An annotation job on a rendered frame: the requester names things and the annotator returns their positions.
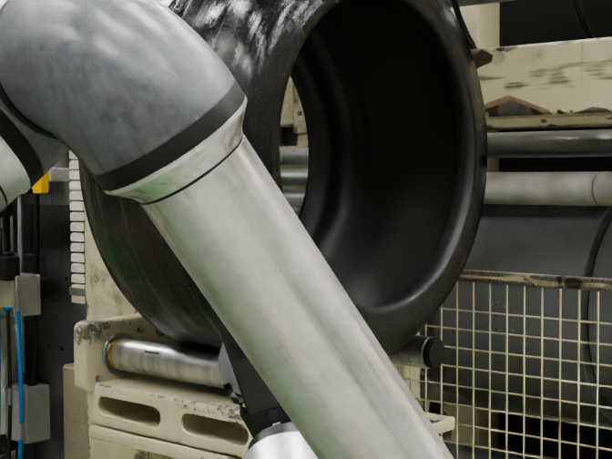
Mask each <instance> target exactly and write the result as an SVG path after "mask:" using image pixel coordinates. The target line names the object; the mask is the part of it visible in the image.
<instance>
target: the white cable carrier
mask: <svg viewBox="0 0 612 459"><path fill-rule="evenodd" d="M69 158H72V159H76V158H77V157H76V156H75V155H74V154H73V152H72V151H71V150H70V151H69ZM69 168H70V169H79V167H78V160H71V161H70V162H69ZM69 178H70V179H80V177H79V170H72V171H70V172H69ZM69 188H70V189H72V190H81V185H80V181H70V184H69ZM70 199H71V200H81V202H80V201H73V202H71V203H70V210H79V211H81V212H71V213H70V220H73V221H81V222H72V223H71V225H70V230H71V231H81V232H73V233H71V236H70V239H71V241H80V242H81V243H76V242H75V243H72V244H71V251H75V252H81V253H72V254H71V261H73V262H82V263H73V264H72V265H71V271H72V272H80V273H83V274H78V273H75V274H72V276H71V281H72V282H76V284H72V286H71V287H72V288H80V289H85V288H86V270H85V216H84V201H83V197H82V191H71V192H70ZM77 283H83V284H77ZM72 302H75V303H83V304H86V303H87V300H86V297H83V296H75V295H72Z"/></svg>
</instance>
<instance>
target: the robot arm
mask: <svg viewBox="0 0 612 459"><path fill-rule="evenodd" d="M247 101H248V99H247V97H246V96H245V94H244V92H243V91H242V89H241V88H240V86H239V84H238V82H237V81H236V79H235V78H234V76H233V75H232V74H231V73H230V70H229V69H228V68H227V66H226V65H225V64H224V63H223V61H222V60H221V59H220V58H219V56H218V55H217V54H216V53H215V52H214V51H213V49H212V48H211V47H210V46H209V45H208V44H207V43H206V42H205V41H204V39H203V38H202V37H201V36H200V35H199V34H198V33H197V32H196V31H195V30H194V29H192V28H191V27H190V26H189V25H188V24H187V23H186V22H185V21H184V20H183V19H181V18H180V17H179V16H178V15H176V14H175V13H174V12H172V11H171V10H170V9H169V8H167V7H166V6H165V5H163V4H162V3H160V2H159V1H158V0H0V213H1V212H2V211H3V210H4V209H5V208H6V207H7V206H8V205H9V204H10V203H11V202H12V201H13V200H14V199H15V198H16V197H17V196H18V195H21V194H24V193H27V191H28V190H30V189H31V188H32V187H33V186H34V185H35V184H36V183H37V181H38V180H40V179H41V178H42V177H43V176H44V175H45V174H46V173H47V172H48V171H49V170H50V169H51V168H52V167H53V166H54V165H55V164H56V163H57V162H58V161H59V160H60V159H61V158H62V157H63V156H64V155H65V154H66V153H67V152H68V151H69V150H71V151H72V152H73V154H74V155H75V156H76V157H77V158H78V159H79V160H80V161H81V162H82V163H83V164H84V166H85V167H86V168H87V170H88V171H89V172H90V174H91V175H92V177H93V178H94V180H95V181H96V182H97V184H98V186H99V187H100V188H101V189H102V190H103V191H104V192H105V193H106V194H108V195H114V196H119V197H124V198H130V199H134V200H136V201H138V203H139V204H140V206H141V207H142V208H143V210H145V212H146V213H147V215H148V216H149V218H150V219H151V221H152V222H153V224H154V225H155V226H156V228H157V229H158V231H159V233H160V234H161V235H162V237H163V238H164V240H165V241H166V243H167V244H168V245H169V246H170V248H171V249H172V251H173V252H174V253H175V255H176V256H177V258H178V260H179V261H180V262H181V264H182V265H183V267H184V268H185V270H186V271H187V272H188V274H189V276H190V277H191V279H193V280H194V282H195V283H196V285H197V286H198V288H199V289H200V291H201V292H202V294H203V295H204V297H205V298H206V299H207V301H208V302H209V304H210V306H211V307H212V308H213V310H214V311H215V312H216V313H217V315H218V316H219V318H220V319H221V324H220V326H219V333H220V336H221V339H222V340H223V343H222V346H221V349H220V352H219V359H218V365H219V372H220V374H221V376H222V385H223V387H224V389H225V390H226V391H227V390H230V389H233V392H232V393H231V394H230V396H229V397H230V398H231V400H232V401H233V403H235V404H239V405H240V417H241V418H242V420H243V422H244V423H245V424H246V426H247V428H248V430H249V431H250V434H251V436H252V437H253V439H252V440H251V442H250V444H249V447H248V451H247V452H246V453H245V454H244V456H243V457H242V459H454V458H453V456H452V455H451V453H450V452H449V450H448V449H447V447H446V446H445V444H444V442H443V440H442V439H441V437H440V436H439V434H438V433H437V432H436V431H435V429H434V427H433V425H432V424H431V422H430V421H429V419H428V418H427V416H426V415H425V413H424V412H423V409H422V408H421V406H420V405H419V403H418V402H417V401H416V400H415V398H414V397H413V394H412V393H411V391H410V390H409V388H408V387H407V385H406V384H405V382H404V381H403V378H402V377H401V375H400V374H399V373H398V372H397V370H396V369H395V367H394V366H393V363H392V362H391V360H390V359H389V357H388V356H387V354H386V353H385V351H384V350H383V347H382V346H381V344H380V343H379V342H378V341H377V339H376V338H375V336H374V335H373V333H372V331H371V329H370V328H369V326H368V325H367V323H366V322H365V320H364V319H363V317H362V316H361V314H360V313H359V311H358V310H357V308H356V307H355V305H354V304H353V302H352V300H351V298H350V297H349V295H348V294H347V292H346V291H345V289H344V288H343V286H342V285H341V283H340V282H339V280H338V279H337V277H336V276H335V274H334V273H333V271H332V269H331V267H330V266H329V264H328V263H327V261H326V260H325V259H324V258H323V256H322V255H321V252H320V251H319V249H318V248H317V246H316V245H315V243H314V242H313V240H312V239H311V237H310V235H309V233H308V232H307V230H306V229H305V228H304V227H303V225H302V224H301V222H300V220H299V218H298V217H297V215H296V214H295V212H294V211H293V209H292V208H291V206H290V204H289V202H288V201H287V200H286V199H285V197H284V196H283V194H282V193H281V191H280V189H279V187H278V186H277V184H276V183H275V181H274V180H273V178H272V177H271V175H270V173H269V171H268V170H267V169H266V168H265V166H264V165H263V163H262V162H261V160H260V158H259V157H258V155H257V153H256V152H255V150H254V149H253V147H252V146H251V144H250V143H249V141H248V140H247V138H246V137H245V135H244V134H243V132H242V122H243V118H244V114H245V110H246V106H247Z"/></svg>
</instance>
